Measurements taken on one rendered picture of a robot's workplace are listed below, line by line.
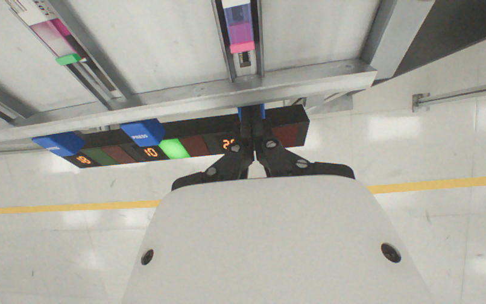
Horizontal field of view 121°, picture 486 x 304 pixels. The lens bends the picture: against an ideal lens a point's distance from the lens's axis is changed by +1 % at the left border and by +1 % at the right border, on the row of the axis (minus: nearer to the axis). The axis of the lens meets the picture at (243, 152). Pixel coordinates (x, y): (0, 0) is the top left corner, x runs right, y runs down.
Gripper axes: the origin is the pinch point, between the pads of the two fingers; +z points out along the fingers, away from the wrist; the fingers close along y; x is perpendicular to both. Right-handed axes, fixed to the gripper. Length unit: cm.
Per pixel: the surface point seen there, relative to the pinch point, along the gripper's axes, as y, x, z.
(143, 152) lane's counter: -15.0, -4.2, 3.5
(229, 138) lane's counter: -3.1, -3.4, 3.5
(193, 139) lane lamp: -7.4, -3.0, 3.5
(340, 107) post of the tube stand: 43, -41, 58
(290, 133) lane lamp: 4.0, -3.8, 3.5
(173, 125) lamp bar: -10.5, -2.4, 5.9
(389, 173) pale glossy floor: 68, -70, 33
